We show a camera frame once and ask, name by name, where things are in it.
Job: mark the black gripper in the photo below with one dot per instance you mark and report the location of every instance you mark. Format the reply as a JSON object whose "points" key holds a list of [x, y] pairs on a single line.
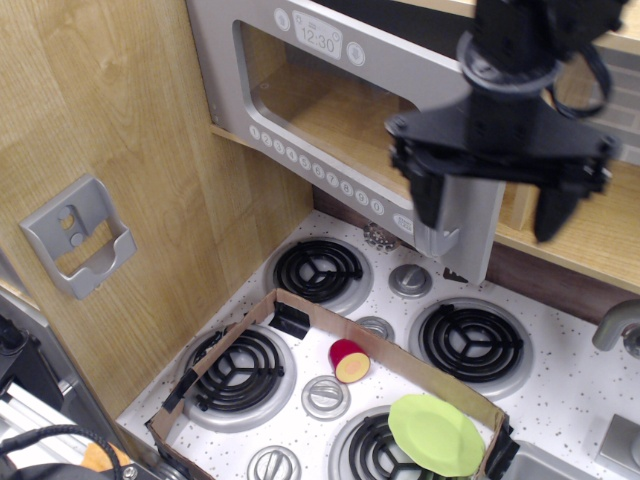
{"points": [[511, 127]]}

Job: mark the grey toy microwave door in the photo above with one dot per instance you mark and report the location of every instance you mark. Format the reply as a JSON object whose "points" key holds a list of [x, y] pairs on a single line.
{"points": [[311, 85]]}

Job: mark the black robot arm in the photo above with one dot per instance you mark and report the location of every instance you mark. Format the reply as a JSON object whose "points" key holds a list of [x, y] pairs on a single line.
{"points": [[584, 80]]}

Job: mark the hanging silver spatula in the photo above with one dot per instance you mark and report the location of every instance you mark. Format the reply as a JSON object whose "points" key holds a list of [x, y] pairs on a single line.
{"points": [[450, 275]]}

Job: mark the grey back stove knob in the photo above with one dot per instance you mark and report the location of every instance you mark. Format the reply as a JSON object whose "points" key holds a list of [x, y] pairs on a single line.
{"points": [[410, 281]]}

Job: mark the grey stove knob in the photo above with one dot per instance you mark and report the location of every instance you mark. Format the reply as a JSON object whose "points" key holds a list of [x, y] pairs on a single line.
{"points": [[410, 281], [274, 462], [324, 398], [378, 326]]}

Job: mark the hanging silver strainer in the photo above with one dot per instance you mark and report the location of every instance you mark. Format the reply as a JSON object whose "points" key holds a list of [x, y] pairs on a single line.
{"points": [[379, 238]]}

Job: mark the back right stove burner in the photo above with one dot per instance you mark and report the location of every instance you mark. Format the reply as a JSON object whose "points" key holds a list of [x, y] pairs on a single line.
{"points": [[479, 343]]}

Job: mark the stove burner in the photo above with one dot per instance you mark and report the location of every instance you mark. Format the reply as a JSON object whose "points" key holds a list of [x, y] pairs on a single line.
{"points": [[479, 343], [365, 448], [248, 385], [322, 270]]}

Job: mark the grey middle stove knob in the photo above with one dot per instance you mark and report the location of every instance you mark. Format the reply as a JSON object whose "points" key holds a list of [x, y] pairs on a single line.
{"points": [[378, 326]]}

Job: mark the back left stove burner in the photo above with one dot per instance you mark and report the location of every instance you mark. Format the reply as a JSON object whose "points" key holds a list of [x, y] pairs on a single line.
{"points": [[322, 270]]}

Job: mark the grey toy faucet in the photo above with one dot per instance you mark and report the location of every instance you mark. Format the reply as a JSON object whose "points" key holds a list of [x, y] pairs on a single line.
{"points": [[620, 322]]}

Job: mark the red yellow toy fruit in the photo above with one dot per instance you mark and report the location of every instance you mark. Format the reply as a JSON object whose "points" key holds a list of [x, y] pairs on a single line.
{"points": [[349, 361]]}

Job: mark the wooden shelf unit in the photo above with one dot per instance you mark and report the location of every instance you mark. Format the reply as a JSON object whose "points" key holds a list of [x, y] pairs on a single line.
{"points": [[601, 240]]}

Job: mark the green toy plate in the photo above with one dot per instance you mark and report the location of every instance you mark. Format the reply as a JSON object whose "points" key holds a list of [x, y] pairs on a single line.
{"points": [[436, 435]]}

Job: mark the grey centre stove knob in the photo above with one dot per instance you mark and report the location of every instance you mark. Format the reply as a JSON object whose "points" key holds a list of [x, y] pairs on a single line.
{"points": [[324, 398]]}

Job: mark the grey toy sink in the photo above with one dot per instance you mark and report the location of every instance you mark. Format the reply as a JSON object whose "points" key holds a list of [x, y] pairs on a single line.
{"points": [[618, 455]]}

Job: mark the front right stove burner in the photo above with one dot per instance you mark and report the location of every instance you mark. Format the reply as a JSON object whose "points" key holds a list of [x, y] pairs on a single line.
{"points": [[365, 448]]}

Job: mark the front left stove burner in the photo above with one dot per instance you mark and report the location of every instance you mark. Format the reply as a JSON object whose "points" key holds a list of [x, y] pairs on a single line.
{"points": [[248, 385]]}

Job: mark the grey front stove knob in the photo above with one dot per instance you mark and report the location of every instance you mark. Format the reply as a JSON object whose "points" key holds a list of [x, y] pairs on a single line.
{"points": [[274, 462]]}

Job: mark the orange object bottom left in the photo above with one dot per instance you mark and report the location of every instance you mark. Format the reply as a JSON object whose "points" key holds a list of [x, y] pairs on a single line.
{"points": [[96, 459]]}

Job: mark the cardboard barrier frame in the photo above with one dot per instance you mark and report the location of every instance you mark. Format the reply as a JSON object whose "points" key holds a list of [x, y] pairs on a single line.
{"points": [[309, 330]]}

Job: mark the grey wall phone holder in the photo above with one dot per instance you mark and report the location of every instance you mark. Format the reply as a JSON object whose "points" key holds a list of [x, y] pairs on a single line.
{"points": [[68, 220]]}

